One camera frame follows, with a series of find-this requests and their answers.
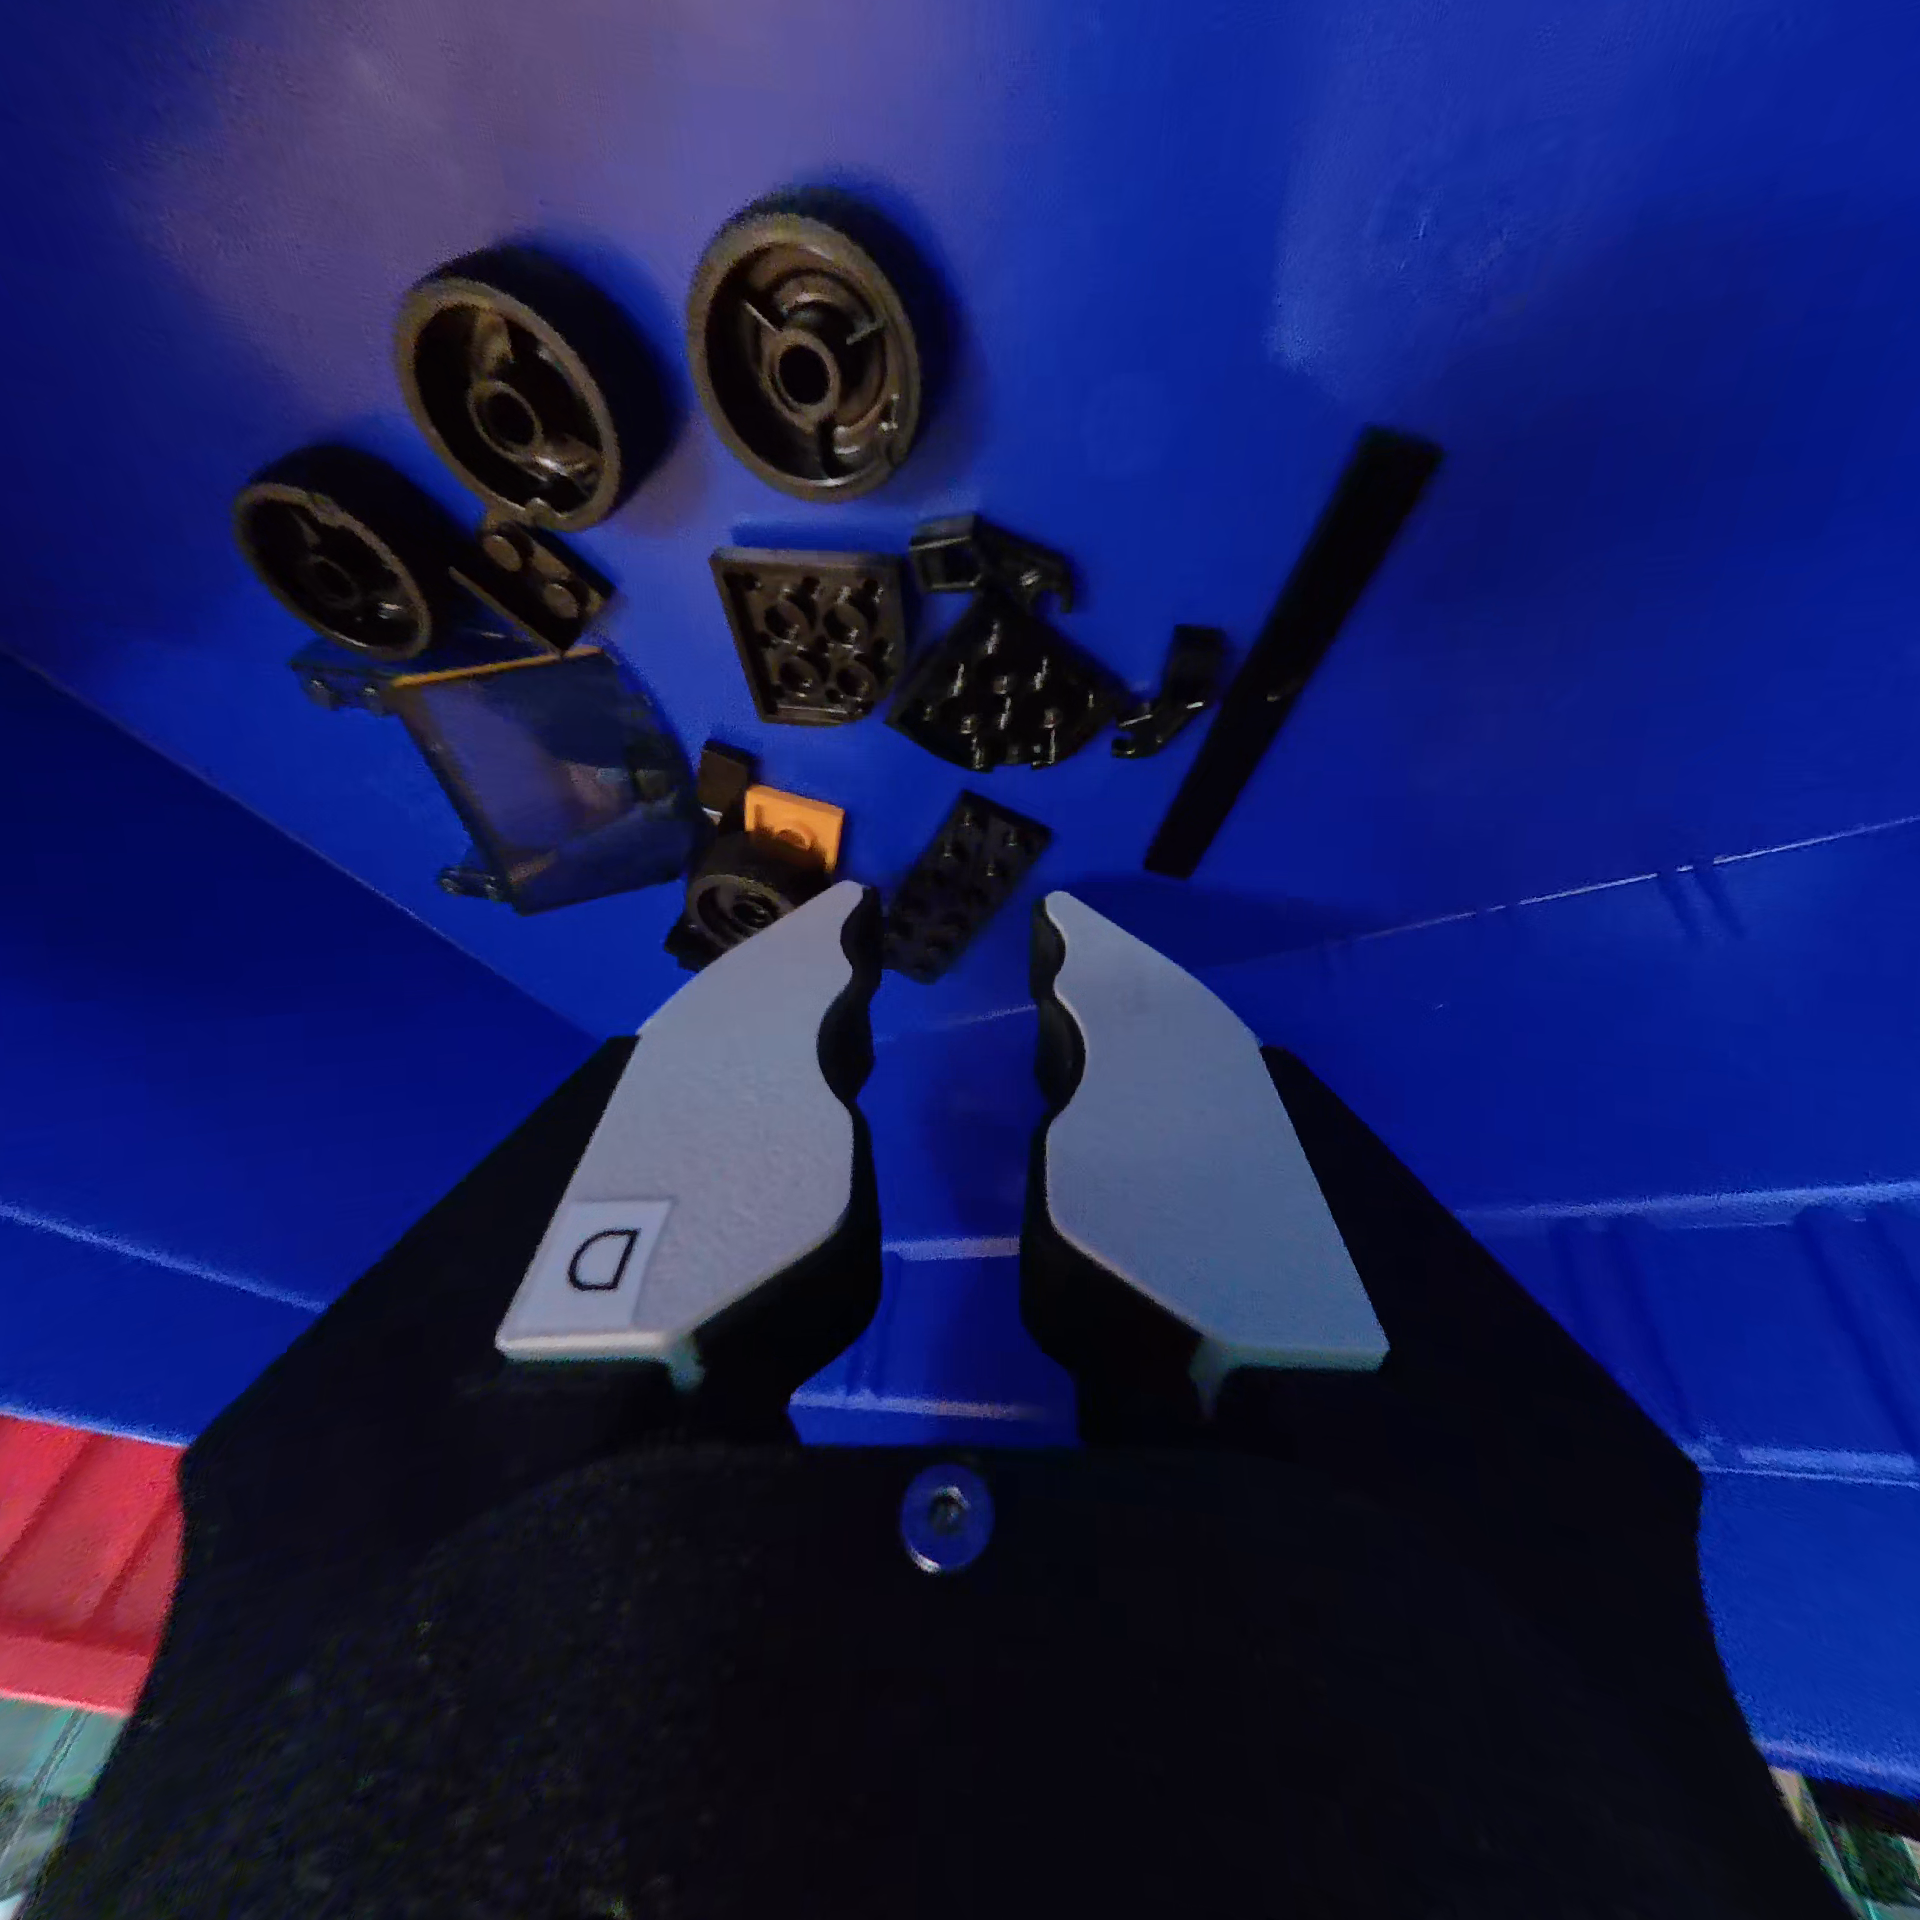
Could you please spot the clear lego windshield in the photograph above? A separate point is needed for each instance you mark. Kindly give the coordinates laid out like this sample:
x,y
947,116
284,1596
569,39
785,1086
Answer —
x,y
540,765

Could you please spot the black lego wedge plate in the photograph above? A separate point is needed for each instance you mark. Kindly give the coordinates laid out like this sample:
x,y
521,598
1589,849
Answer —
x,y
1004,692

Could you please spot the red plastic bin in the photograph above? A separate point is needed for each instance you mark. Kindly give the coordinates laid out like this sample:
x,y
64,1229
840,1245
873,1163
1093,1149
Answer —
x,y
76,1559

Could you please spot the small black lego clip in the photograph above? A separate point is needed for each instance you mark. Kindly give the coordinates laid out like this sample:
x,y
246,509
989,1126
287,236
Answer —
x,y
1179,692

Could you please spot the blue plastic bin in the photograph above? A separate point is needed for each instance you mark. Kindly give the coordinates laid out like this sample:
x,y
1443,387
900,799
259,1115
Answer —
x,y
1350,226

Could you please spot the long black lego tile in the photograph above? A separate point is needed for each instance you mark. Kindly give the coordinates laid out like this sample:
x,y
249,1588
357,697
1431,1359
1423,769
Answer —
x,y
1291,662

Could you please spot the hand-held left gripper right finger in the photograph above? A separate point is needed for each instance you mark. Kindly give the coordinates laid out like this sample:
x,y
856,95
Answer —
x,y
1201,1186

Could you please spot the small black lego bracket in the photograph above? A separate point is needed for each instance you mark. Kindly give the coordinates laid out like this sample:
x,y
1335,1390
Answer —
x,y
974,556

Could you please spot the black lego wheel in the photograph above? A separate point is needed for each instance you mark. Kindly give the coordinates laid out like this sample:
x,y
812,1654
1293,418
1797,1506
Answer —
x,y
510,389
323,563
803,361

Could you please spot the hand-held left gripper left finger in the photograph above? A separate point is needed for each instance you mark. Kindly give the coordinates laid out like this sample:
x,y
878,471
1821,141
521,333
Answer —
x,y
721,1172

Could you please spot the orange lego plate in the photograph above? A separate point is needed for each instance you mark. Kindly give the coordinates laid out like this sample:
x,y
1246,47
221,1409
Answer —
x,y
796,827

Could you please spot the black round lego piece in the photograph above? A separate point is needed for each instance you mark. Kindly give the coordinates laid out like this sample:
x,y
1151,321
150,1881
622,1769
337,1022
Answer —
x,y
735,902

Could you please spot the black square lego plate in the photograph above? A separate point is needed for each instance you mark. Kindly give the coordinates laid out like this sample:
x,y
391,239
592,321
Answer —
x,y
811,638

